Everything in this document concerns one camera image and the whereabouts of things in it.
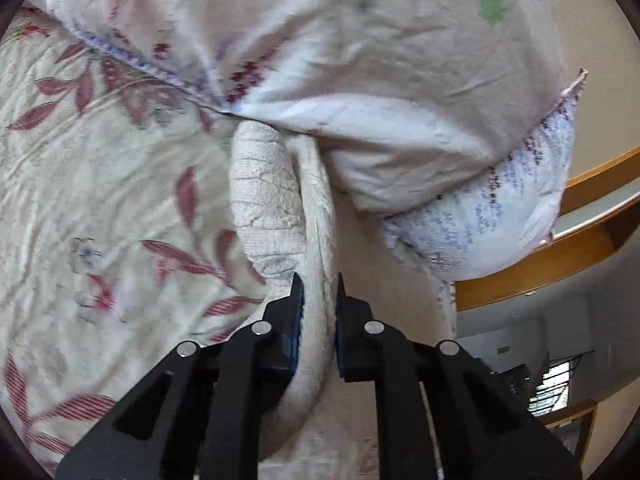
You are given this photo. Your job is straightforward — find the pink white pillow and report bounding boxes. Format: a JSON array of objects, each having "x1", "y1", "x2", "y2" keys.
[{"x1": 29, "y1": 0, "x2": 563, "y2": 214}]

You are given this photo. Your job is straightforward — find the window with bars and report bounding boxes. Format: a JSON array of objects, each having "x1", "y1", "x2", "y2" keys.
[{"x1": 528, "y1": 356, "x2": 582, "y2": 417}]

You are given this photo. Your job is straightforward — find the blue patterned white pillow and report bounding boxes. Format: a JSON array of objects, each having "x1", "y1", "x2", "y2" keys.
[{"x1": 381, "y1": 70, "x2": 588, "y2": 282}]

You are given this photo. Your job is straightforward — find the wooden bookshelf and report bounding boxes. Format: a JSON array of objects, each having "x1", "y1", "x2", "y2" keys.
[{"x1": 538, "y1": 399, "x2": 598, "y2": 464}]

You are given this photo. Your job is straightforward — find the floral bed quilt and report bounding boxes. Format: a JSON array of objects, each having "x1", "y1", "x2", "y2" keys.
[{"x1": 0, "y1": 6, "x2": 459, "y2": 480}]

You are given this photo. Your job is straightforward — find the cream knitted garment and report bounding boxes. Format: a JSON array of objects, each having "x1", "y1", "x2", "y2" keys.
[{"x1": 229, "y1": 122, "x2": 337, "y2": 458}]

